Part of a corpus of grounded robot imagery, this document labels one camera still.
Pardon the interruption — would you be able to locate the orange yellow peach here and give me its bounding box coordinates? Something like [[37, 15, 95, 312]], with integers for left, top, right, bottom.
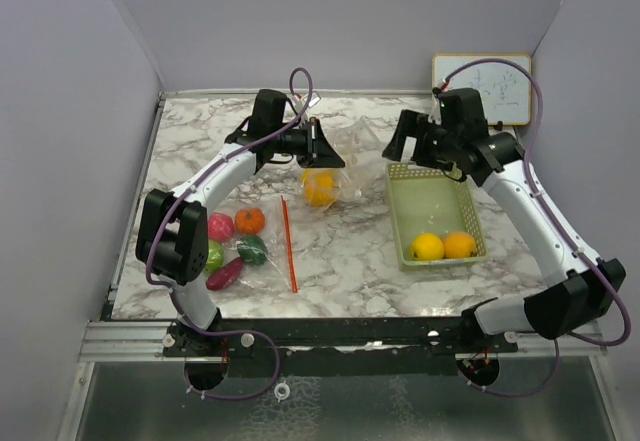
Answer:
[[442, 231, 477, 259]]

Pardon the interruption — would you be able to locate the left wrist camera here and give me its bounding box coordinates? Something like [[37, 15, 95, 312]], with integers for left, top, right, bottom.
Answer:
[[291, 91, 322, 113]]

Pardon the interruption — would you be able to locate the aluminium frame rail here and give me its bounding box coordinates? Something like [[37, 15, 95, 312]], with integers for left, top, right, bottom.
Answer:
[[79, 321, 608, 363]]

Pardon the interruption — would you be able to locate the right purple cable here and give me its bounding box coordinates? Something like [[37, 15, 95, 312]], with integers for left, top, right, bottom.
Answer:
[[432, 57, 632, 397]]

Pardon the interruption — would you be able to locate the small whiteboard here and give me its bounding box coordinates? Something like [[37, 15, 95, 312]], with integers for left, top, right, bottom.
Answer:
[[432, 53, 532, 126]]

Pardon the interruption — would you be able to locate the clear zip bag orange zipper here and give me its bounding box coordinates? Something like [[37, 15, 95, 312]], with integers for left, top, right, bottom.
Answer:
[[203, 197, 299, 294]]

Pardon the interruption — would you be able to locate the green apple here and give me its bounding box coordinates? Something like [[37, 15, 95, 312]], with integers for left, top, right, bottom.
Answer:
[[204, 239, 225, 274]]

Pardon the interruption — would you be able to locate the green plastic basket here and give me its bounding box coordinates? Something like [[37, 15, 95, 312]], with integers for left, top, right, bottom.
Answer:
[[385, 162, 487, 271]]

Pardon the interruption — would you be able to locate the orange bell pepper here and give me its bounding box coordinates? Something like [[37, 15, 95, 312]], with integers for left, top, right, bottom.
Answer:
[[301, 168, 337, 207]]

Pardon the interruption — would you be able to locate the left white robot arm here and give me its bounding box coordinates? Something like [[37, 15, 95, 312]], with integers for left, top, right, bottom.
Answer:
[[135, 89, 345, 356]]

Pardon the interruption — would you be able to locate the clear bag of white discs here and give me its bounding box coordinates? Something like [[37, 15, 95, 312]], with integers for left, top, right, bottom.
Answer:
[[300, 117, 382, 210]]

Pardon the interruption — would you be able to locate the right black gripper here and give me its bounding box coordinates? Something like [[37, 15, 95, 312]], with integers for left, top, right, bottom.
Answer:
[[384, 109, 460, 172]]

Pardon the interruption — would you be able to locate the red apple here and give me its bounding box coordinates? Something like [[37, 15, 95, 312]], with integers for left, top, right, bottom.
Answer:
[[207, 212, 235, 243]]

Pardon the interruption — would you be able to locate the purple sweet potato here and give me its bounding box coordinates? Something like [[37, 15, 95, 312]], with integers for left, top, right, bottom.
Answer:
[[205, 257, 245, 291]]

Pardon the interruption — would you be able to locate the yellow lemon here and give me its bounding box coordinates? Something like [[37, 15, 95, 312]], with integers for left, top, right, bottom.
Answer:
[[409, 232, 445, 262]]

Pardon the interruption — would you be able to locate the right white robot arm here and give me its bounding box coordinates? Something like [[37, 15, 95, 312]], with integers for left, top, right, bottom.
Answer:
[[382, 88, 626, 352]]

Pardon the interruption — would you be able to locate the dark green lime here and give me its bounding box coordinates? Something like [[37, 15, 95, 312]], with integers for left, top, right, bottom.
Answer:
[[236, 234, 269, 266]]

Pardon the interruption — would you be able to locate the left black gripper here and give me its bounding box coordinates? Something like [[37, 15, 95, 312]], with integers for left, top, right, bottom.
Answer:
[[272, 117, 346, 169]]

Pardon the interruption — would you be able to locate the orange tangerine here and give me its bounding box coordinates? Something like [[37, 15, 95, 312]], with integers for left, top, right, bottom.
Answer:
[[234, 207, 266, 235]]

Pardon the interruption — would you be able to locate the yellow mango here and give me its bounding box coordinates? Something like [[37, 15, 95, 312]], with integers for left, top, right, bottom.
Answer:
[[317, 173, 339, 198]]

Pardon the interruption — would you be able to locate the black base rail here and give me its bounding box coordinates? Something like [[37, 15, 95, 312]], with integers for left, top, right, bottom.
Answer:
[[163, 317, 517, 378]]

